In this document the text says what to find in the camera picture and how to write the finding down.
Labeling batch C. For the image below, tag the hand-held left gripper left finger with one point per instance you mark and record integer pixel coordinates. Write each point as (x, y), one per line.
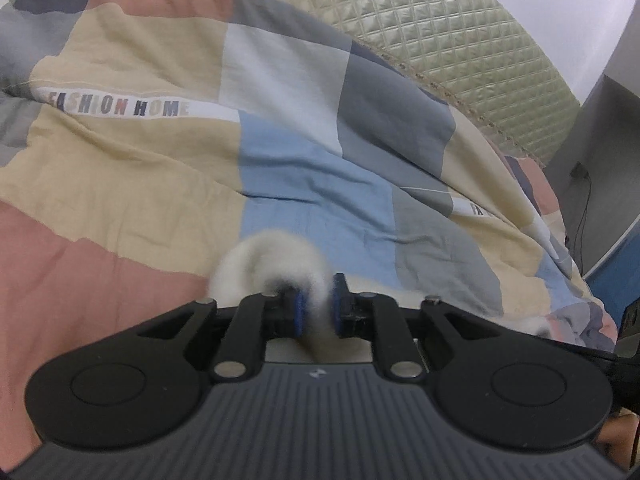
(298, 316)

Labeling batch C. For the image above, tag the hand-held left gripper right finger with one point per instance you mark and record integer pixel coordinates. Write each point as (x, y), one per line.
(339, 312)

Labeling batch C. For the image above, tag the white fluffy sweater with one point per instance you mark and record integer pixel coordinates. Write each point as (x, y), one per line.
(250, 255)

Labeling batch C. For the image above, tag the grey bedside cabinet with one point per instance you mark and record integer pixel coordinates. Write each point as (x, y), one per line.
(600, 160)

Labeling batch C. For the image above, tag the patchwork quilt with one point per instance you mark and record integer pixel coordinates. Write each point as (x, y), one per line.
(175, 170)

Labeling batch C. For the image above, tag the beige quilted headboard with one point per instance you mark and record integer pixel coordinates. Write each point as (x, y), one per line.
(450, 35)

